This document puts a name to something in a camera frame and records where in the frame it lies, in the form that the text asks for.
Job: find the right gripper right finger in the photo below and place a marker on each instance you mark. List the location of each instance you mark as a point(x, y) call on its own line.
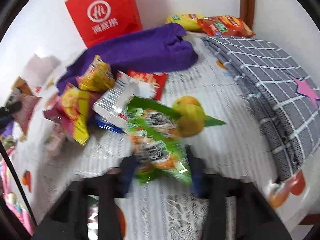
point(197, 167)

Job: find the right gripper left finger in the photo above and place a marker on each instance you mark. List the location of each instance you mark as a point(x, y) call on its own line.
point(127, 172)

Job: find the green snack packet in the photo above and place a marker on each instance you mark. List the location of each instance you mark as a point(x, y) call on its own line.
point(157, 143)

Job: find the blue snack packet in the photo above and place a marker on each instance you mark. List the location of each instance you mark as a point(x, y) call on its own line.
point(104, 124)

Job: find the white striped snack packet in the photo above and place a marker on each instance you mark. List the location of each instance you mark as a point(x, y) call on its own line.
point(112, 105)

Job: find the pink yellow sweet-potato snack bag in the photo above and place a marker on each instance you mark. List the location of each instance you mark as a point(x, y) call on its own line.
point(73, 109)

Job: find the red snack packet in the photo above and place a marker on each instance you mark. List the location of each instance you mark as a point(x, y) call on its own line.
point(157, 80)

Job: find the yellow snack packet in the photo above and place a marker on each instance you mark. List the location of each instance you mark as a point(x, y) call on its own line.
point(97, 78)

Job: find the white paper bag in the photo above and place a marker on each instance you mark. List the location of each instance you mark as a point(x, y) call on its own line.
point(37, 70)

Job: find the fruit print tablecloth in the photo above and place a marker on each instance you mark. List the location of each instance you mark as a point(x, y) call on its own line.
point(215, 158)

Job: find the purple fabric basket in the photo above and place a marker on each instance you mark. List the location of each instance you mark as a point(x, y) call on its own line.
point(157, 50)

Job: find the grey checked folded cloth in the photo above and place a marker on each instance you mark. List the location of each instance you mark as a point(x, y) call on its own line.
point(283, 97)

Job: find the red paper bag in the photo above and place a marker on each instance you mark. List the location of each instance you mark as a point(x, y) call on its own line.
point(100, 20)

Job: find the red-orange chips bag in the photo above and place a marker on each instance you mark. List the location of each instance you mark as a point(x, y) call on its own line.
point(225, 25)

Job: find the yellow chips bag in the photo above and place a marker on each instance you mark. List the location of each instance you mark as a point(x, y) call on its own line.
point(187, 21)

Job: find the brown wooden trim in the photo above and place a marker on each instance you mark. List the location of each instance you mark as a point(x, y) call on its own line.
point(247, 10)

